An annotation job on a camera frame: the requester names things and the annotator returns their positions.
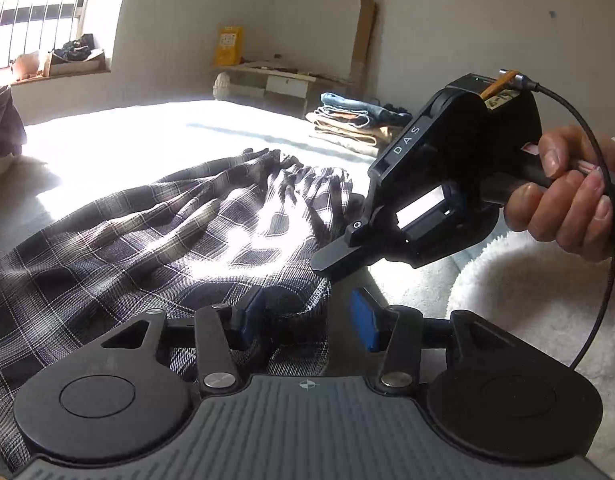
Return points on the white decorative ornament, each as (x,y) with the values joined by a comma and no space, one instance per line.
(221,87)

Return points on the dark cloth in box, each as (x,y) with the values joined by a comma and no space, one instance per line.
(79,56)

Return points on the dark navy garment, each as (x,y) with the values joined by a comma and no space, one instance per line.
(12,132)

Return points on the person's right hand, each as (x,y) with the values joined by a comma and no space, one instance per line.
(574,211)

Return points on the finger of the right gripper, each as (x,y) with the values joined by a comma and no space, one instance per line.
(360,245)

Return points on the dark plaid flannel pants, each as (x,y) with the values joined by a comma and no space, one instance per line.
(204,235)

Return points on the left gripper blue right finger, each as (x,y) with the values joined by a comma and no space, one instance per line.
(373,324)

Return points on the white fluffy rug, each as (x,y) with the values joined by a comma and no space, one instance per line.
(550,298)

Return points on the long cardboard strip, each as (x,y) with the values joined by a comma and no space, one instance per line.
(356,81)

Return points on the folded clothes stack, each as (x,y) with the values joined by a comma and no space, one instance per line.
(360,127)

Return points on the yellow box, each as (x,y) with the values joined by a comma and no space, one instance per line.
(229,48)

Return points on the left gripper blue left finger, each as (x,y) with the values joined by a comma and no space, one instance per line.
(251,310)

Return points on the white low shelf unit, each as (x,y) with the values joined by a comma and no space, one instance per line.
(278,88)

